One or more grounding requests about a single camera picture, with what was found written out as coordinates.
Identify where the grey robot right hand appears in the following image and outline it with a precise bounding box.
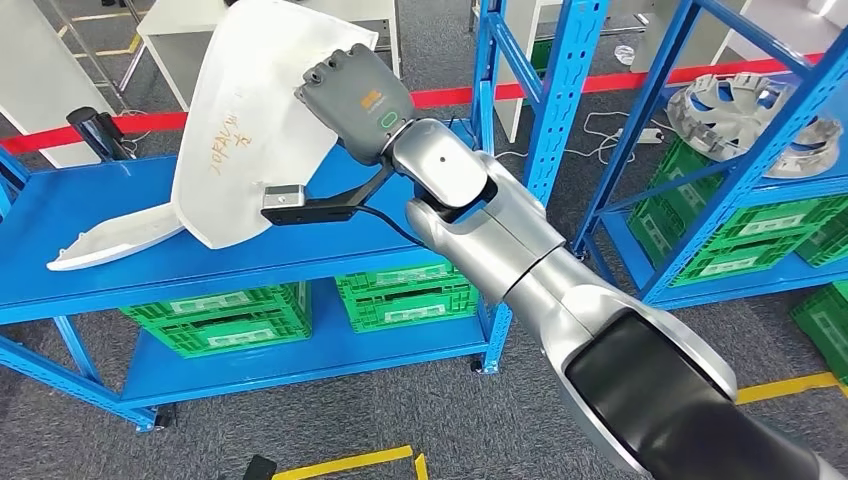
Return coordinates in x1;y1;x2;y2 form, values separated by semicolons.
294;42;417;167

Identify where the white part with handwriting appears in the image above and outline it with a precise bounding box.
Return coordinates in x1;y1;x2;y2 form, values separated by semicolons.
170;0;380;251

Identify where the long white plastic part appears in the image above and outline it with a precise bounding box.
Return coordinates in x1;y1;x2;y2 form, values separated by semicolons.
46;201;187;273

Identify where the blue metal shelf rack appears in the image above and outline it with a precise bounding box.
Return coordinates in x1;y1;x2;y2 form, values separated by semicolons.
0;0;611;433
572;0;848;311

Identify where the white panel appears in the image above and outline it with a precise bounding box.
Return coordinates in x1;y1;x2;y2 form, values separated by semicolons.
0;0;119;168

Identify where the red barrier belt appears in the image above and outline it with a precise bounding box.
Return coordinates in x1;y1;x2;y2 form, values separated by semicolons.
0;52;826;157

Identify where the silver wheel hub cover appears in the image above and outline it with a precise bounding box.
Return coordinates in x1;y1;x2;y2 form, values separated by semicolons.
665;72;806;164
761;117;844;180

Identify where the yellow floor tape square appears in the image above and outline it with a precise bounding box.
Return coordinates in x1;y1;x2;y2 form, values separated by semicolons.
735;372;848;407
271;445;431;480

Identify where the white cabinet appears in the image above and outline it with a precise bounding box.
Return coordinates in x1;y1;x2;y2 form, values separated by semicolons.
629;0;848;74

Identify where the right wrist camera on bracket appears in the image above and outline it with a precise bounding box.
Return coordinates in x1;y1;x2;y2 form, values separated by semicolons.
260;158;399;228

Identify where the black camera cable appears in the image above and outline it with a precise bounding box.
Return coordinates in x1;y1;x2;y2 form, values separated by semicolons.
354;203;432;250

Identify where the white power cable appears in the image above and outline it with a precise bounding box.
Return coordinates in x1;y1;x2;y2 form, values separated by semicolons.
493;111;664;164

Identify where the chrome metal frame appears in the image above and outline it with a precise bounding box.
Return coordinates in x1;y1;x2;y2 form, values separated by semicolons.
36;0;150;111

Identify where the black stanchion post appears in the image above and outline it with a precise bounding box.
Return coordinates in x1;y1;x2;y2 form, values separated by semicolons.
66;105;137;164

